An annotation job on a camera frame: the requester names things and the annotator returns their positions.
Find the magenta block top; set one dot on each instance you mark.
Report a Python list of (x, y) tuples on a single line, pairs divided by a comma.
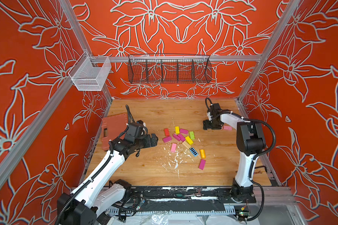
[(183, 131)]

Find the black wire basket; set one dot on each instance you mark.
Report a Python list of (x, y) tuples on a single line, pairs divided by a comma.
[(160, 68)]

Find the pale pink block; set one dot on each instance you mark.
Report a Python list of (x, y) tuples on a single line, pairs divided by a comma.
[(173, 147)]

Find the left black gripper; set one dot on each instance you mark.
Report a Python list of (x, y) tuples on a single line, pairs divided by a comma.
[(154, 141)]

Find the red block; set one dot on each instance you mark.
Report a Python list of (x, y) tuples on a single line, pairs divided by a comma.
[(166, 132)]

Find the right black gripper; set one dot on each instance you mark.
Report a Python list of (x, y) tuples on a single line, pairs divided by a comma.
[(211, 123)]

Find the red plastic tool case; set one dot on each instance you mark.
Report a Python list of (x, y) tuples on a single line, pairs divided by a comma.
[(112, 126)]

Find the orange yellow cylinder block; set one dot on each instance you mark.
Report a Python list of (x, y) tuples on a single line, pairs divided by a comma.
[(202, 153)]

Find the green block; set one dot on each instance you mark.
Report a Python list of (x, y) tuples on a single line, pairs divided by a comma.
[(192, 135)]

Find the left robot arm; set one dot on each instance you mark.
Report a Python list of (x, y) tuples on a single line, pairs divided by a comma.
[(87, 204)]

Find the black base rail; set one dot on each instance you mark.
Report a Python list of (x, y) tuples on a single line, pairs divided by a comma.
[(183, 199)]

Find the white wire basket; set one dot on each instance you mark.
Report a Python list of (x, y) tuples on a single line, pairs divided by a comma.
[(90, 73)]

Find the light pink block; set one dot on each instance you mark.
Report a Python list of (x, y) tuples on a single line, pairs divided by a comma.
[(227, 127)]

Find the yellow block upper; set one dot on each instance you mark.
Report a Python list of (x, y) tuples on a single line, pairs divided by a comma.
[(177, 130)]

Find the dark magenta block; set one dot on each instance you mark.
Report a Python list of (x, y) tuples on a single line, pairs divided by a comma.
[(182, 138)]

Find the blue striped block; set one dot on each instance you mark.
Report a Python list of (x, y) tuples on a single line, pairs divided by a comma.
[(193, 151)]

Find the yellow block centre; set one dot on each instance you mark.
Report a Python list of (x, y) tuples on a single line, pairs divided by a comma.
[(189, 140)]

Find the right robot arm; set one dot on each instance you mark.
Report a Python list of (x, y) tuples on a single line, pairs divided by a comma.
[(253, 139)]

